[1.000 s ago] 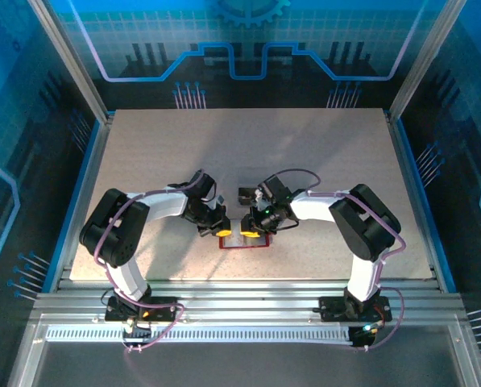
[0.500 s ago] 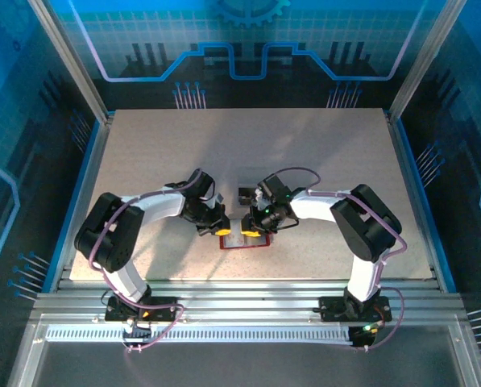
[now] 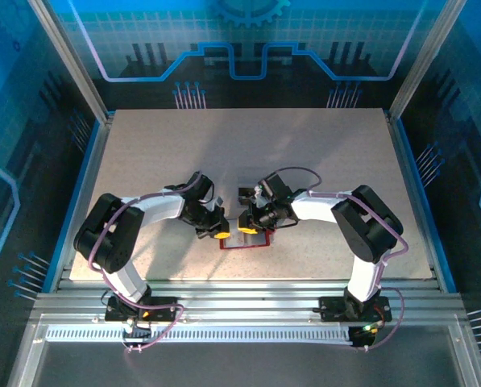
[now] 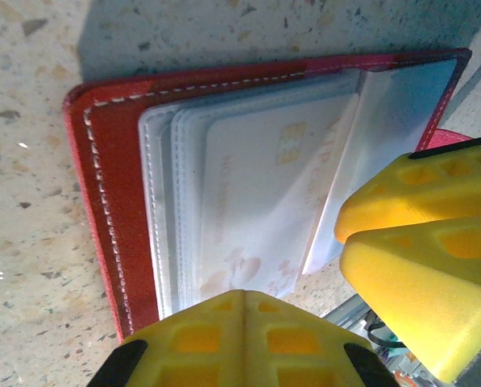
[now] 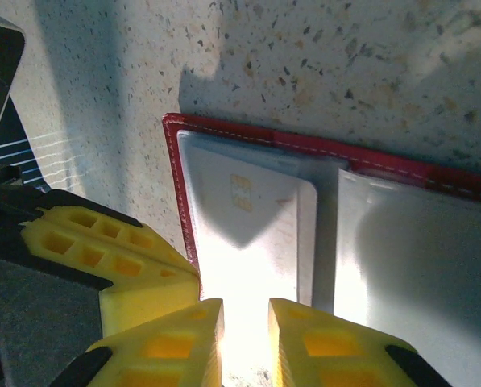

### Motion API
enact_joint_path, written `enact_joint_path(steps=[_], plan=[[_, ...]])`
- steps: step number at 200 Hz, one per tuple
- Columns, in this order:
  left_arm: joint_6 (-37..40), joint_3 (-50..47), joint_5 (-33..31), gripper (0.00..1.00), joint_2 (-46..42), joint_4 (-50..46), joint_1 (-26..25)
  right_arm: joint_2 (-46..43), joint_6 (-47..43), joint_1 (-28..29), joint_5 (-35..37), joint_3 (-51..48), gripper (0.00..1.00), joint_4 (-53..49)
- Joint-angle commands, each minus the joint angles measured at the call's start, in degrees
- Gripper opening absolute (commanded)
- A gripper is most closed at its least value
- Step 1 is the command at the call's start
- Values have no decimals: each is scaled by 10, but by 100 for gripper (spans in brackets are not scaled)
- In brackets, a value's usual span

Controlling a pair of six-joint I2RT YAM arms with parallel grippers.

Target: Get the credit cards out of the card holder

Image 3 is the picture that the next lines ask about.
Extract black credit card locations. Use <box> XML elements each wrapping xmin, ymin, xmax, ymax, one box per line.
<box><xmin>238</xmin><ymin>185</ymin><xmax>258</xmax><ymax>205</ymax></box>

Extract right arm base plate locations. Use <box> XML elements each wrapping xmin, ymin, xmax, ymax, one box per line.
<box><xmin>318</xmin><ymin>295</ymin><xmax>393</xmax><ymax>323</ymax></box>

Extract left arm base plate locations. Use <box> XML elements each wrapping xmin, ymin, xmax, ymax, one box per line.
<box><xmin>104</xmin><ymin>296</ymin><xmax>185</xmax><ymax>323</ymax></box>

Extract white slotted cable duct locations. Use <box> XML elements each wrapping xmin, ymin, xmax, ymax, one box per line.
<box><xmin>45</xmin><ymin>325</ymin><xmax>355</xmax><ymax>344</ymax></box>

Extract aluminium side rail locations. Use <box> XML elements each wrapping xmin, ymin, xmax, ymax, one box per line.
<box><xmin>48</xmin><ymin>112</ymin><xmax>116</xmax><ymax>293</ymax></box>
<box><xmin>384</xmin><ymin>112</ymin><xmax>454</xmax><ymax>293</ymax></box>

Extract clear acrylic card stand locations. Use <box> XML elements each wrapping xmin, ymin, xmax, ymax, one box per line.
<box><xmin>237</xmin><ymin>166</ymin><xmax>270</xmax><ymax>207</ymax></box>

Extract aluminium front frame rails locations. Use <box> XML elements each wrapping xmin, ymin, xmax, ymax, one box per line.
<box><xmin>29</xmin><ymin>280</ymin><xmax>469</xmax><ymax>326</ymax></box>

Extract red leather card holder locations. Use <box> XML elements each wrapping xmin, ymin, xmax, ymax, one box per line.
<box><xmin>218</xmin><ymin>225</ymin><xmax>275</xmax><ymax>252</ymax></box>

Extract aluminium corner post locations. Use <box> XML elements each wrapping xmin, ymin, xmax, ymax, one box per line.
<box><xmin>386</xmin><ymin>0</ymin><xmax>469</xmax><ymax>124</ymax></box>
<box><xmin>27</xmin><ymin>0</ymin><xmax>114</xmax><ymax>124</ymax></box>

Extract small controller board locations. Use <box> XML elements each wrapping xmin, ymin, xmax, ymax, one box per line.
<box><xmin>349</xmin><ymin>322</ymin><xmax>386</xmax><ymax>347</ymax></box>
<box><xmin>121</xmin><ymin>318</ymin><xmax>152</xmax><ymax>339</ymax></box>

